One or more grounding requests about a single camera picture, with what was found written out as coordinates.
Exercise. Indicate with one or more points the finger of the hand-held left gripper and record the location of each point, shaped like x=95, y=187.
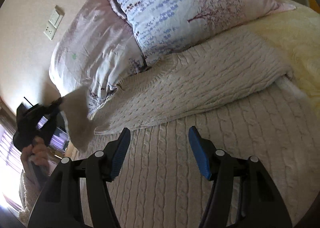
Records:
x=55, y=106

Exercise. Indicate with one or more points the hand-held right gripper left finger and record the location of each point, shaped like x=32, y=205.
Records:
x=120, y=149

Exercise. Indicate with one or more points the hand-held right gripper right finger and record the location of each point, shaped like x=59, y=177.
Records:
x=198, y=150

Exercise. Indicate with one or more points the person's left forearm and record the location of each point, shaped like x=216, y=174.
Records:
x=28, y=193

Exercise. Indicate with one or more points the person's left hand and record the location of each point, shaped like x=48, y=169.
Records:
x=37, y=153

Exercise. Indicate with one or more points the left pink floral pillow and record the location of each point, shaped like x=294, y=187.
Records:
x=95, y=50

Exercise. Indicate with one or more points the pale yellow patterned blanket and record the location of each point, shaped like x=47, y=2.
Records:
x=295, y=43

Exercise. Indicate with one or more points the tree print pink pillow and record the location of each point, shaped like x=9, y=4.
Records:
x=180, y=3

